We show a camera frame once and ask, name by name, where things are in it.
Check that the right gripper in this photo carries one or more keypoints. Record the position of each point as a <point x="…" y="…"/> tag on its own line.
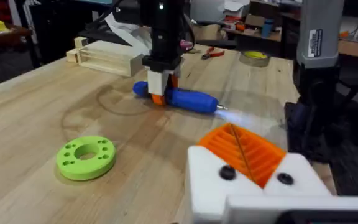
<point x="165" y="34"/>

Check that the green disc with holes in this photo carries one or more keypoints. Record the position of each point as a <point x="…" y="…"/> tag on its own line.
<point x="73" y="170"/>

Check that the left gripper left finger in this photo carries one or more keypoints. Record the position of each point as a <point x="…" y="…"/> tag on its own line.
<point x="207" y="174"/>

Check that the small wooden block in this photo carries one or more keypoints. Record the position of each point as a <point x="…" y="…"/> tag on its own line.
<point x="72" y="56"/>
<point x="80" y="41"/>

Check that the pale wooden box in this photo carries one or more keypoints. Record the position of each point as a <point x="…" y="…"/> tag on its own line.
<point x="110" y="57"/>

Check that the blue electric screwdriver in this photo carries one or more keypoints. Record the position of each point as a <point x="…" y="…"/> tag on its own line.
<point x="191" y="100"/>

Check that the cardboard box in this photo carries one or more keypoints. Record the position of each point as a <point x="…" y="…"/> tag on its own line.
<point x="208" y="32"/>

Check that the dark side table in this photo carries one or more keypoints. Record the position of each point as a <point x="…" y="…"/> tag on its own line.
<point x="8" y="35"/>

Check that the tape roll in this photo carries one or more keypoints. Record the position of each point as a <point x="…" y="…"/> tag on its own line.
<point x="253" y="59"/>

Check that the blue cup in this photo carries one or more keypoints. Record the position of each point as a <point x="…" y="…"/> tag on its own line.
<point x="267" y="28"/>

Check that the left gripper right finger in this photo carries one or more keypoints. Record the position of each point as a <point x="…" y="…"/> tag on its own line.
<point x="297" y="177"/>

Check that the white paper sheet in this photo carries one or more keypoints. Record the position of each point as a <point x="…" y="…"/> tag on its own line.
<point x="126" y="32"/>

